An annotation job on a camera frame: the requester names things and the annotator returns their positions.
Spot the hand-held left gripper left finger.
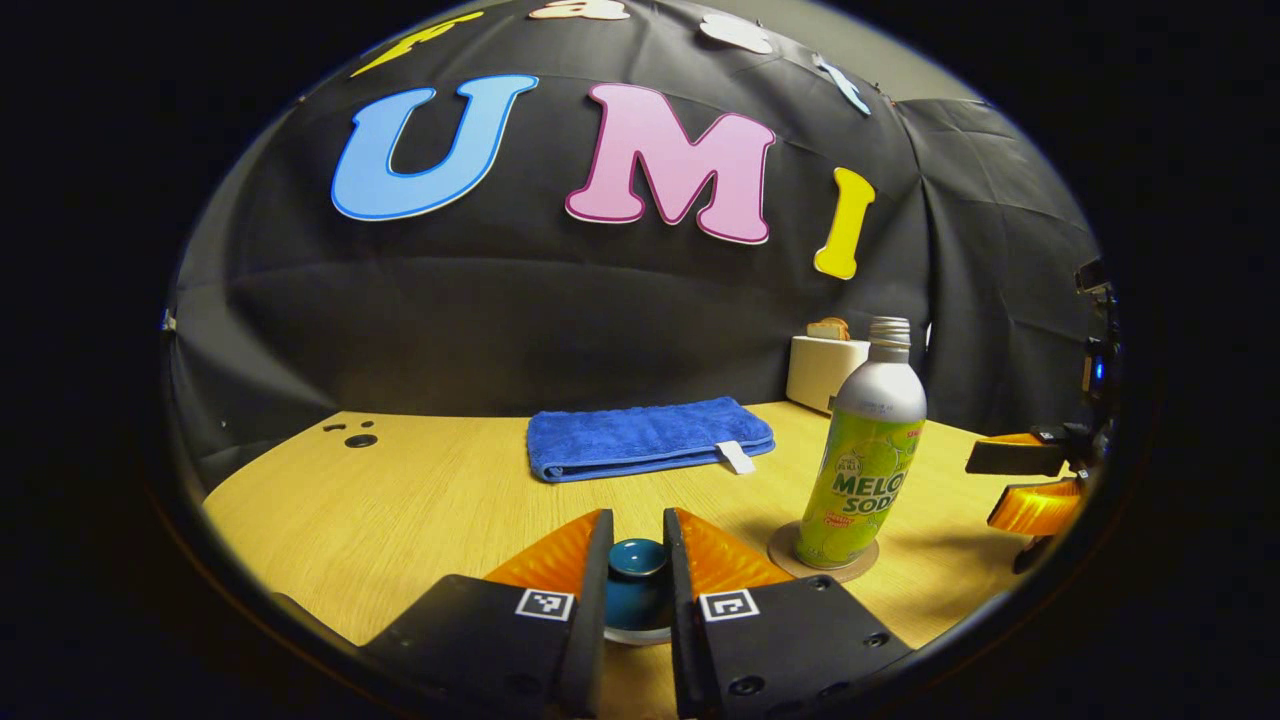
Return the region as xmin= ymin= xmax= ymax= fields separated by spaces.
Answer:
xmin=360 ymin=508 xmax=614 ymax=719

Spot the silver water bottle green label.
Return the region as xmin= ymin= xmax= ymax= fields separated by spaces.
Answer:
xmin=795 ymin=316 xmax=928 ymax=571

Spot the blue folded towel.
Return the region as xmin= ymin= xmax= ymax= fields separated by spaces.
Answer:
xmin=526 ymin=396 xmax=776 ymax=484

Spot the black backdrop cloth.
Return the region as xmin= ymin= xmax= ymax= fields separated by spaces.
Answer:
xmin=165 ymin=0 xmax=1101 ymax=491

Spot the white toaster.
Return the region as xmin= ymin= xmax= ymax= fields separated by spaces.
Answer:
xmin=785 ymin=335 xmax=871 ymax=415

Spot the brown round coaster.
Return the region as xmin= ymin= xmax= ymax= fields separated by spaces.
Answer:
xmin=767 ymin=520 xmax=881 ymax=584

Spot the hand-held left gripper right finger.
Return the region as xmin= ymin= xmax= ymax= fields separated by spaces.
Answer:
xmin=663 ymin=507 xmax=913 ymax=719

